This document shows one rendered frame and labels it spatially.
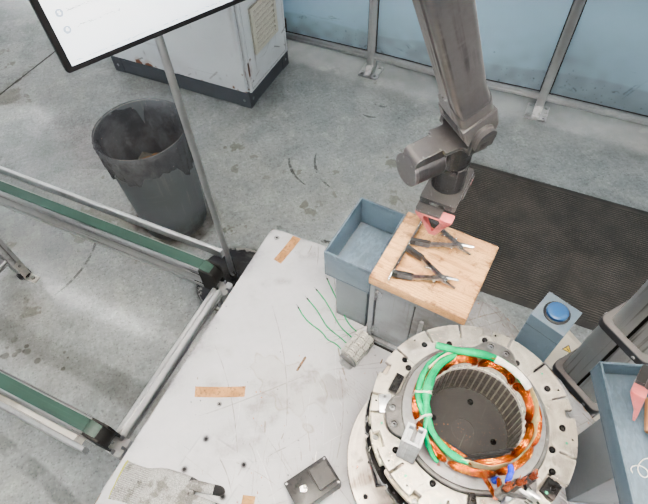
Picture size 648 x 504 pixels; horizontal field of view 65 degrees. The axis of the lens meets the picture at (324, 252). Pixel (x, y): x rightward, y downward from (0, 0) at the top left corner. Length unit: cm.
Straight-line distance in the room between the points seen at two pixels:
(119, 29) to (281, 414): 93
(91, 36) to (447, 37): 89
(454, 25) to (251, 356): 89
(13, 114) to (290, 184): 176
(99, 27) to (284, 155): 164
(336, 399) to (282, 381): 13
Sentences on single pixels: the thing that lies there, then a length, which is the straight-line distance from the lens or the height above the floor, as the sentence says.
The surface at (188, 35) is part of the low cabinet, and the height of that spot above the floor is 39.
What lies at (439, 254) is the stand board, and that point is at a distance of 105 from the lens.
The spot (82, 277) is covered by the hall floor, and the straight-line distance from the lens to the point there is 255.
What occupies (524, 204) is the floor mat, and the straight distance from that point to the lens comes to 266.
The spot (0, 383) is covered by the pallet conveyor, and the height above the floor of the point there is 76.
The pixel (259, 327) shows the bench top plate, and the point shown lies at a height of 78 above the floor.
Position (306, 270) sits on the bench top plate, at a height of 78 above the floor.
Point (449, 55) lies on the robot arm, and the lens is 63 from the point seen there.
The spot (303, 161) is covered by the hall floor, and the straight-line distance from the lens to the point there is 274.
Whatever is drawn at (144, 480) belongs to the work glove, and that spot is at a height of 79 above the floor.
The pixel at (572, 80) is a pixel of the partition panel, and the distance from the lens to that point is 307.
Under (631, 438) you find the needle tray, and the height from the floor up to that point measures 102.
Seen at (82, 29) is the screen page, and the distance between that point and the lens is 130.
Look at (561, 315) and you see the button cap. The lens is 107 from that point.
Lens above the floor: 191
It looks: 54 degrees down
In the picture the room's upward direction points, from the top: 3 degrees counter-clockwise
